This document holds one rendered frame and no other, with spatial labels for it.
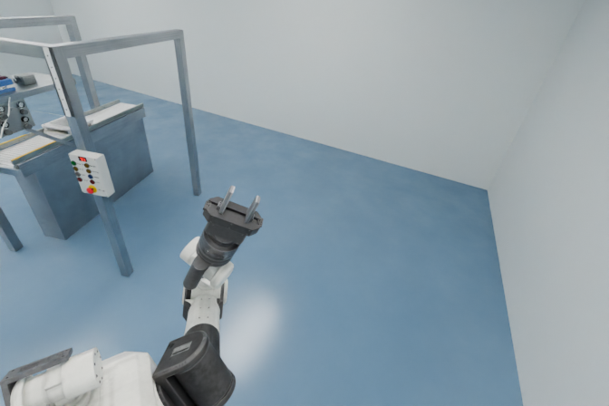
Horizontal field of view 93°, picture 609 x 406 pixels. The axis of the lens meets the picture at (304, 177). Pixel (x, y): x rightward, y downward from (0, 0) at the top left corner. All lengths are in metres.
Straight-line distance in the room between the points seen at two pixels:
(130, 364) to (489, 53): 3.93
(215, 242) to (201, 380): 0.29
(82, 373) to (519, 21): 4.05
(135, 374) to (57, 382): 0.14
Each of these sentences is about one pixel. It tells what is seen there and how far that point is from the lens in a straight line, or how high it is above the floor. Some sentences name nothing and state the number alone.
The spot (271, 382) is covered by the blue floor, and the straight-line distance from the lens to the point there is 2.07.
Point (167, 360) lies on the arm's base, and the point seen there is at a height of 1.22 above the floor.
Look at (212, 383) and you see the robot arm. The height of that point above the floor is 1.18.
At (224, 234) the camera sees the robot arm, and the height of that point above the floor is 1.47.
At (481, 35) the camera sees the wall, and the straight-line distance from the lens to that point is 3.99.
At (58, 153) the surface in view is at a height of 0.74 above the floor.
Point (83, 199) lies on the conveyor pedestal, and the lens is 3.21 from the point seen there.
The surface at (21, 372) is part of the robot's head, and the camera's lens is 0.74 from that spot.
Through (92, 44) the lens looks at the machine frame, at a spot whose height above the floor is 1.59.
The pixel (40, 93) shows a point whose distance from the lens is 2.06.
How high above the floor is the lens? 1.91
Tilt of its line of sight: 32 degrees down
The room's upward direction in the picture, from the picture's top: 6 degrees clockwise
